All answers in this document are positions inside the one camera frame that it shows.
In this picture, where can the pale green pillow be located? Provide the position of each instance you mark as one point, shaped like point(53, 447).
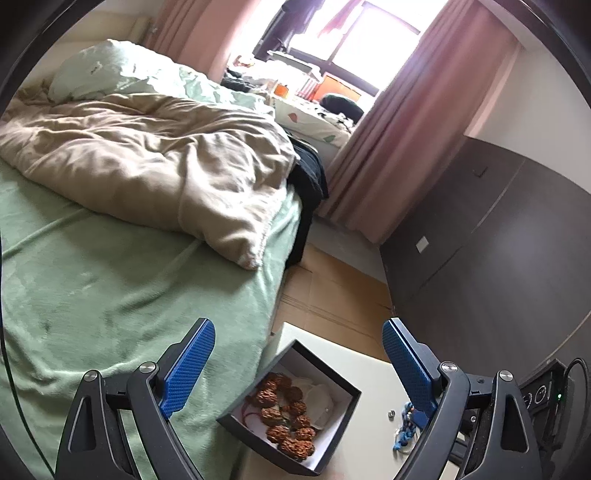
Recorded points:
point(115, 69)

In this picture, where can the beige duvet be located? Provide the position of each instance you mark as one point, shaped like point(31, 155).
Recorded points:
point(138, 161)

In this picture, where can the white wall switch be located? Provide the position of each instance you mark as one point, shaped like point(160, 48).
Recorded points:
point(422, 244)

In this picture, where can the hanging black clothes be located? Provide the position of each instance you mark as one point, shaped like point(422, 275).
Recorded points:
point(295, 18)

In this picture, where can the window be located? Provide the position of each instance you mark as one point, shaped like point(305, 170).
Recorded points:
point(383, 41)

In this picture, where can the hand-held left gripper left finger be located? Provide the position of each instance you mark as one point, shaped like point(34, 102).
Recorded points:
point(189, 369)

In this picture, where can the pink curtain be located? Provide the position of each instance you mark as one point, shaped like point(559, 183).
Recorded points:
point(406, 115)
point(212, 32)

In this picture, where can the green bed sheet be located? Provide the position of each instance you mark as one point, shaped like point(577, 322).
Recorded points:
point(115, 300)

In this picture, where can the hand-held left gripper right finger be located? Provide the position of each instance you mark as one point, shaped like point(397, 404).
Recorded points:
point(406, 369)

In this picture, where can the black bag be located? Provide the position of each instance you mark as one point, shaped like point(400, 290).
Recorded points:
point(344, 106)

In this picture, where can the cardboard floor sheet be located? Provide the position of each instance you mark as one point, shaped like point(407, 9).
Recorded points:
point(332, 295)

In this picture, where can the black jewelry box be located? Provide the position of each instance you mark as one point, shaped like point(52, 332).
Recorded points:
point(268, 450)

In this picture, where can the black clothing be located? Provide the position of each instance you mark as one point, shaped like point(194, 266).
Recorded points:
point(311, 175)

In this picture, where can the hanging red garment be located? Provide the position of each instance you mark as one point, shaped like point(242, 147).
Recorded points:
point(339, 16)

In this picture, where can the orange box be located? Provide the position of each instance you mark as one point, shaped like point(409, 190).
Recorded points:
point(339, 85)

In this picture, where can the dark grey wardrobe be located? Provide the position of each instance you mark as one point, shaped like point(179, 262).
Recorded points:
point(508, 254)

